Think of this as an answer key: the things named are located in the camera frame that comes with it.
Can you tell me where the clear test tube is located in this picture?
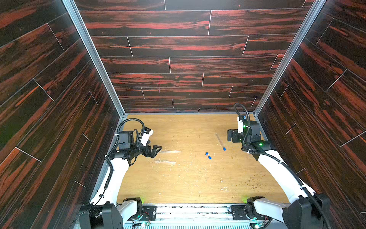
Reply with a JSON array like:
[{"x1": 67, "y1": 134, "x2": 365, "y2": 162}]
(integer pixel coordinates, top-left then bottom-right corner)
[
  {"x1": 215, "y1": 133, "x2": 225, "y2": 148},
  {"x1": 154, "y1": 159, "x2": 176, "y2": 165},
  {"x1": 160, "y1": 151, "x2": 181, "y2": 154}
]

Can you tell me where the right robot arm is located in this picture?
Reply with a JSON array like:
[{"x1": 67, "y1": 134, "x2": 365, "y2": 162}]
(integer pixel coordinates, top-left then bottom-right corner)
[{"x1": 227, "y1": 103, "x2": 331, "y2": 229}]

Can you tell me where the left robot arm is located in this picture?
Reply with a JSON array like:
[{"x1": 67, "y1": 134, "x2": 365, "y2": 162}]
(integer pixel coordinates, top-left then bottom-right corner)
[{"x1": 70, "y1": 118, "x2": 162, "y2": 229}]

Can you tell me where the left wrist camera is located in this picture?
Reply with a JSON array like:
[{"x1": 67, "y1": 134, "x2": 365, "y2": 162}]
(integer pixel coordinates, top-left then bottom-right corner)
[{"x1": 140, "y1": 127, "x2": 153, "y2": 146}]

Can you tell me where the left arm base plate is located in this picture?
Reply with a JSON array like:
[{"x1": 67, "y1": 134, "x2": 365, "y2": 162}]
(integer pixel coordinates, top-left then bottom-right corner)
[{"x1": 128, "y1": 205, "x2": 157, "y2": 222}]

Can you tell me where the aluminium front rail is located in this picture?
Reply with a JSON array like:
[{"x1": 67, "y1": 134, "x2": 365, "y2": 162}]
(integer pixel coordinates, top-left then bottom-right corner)
[{"x1": 74, "y1": 204, "x2": 315, "y2": 229}]

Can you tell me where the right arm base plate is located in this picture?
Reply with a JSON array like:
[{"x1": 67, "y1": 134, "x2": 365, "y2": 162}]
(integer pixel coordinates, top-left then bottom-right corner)
[{"x1": 228, "y1": 204, "x2": 256, "y2": 221}]

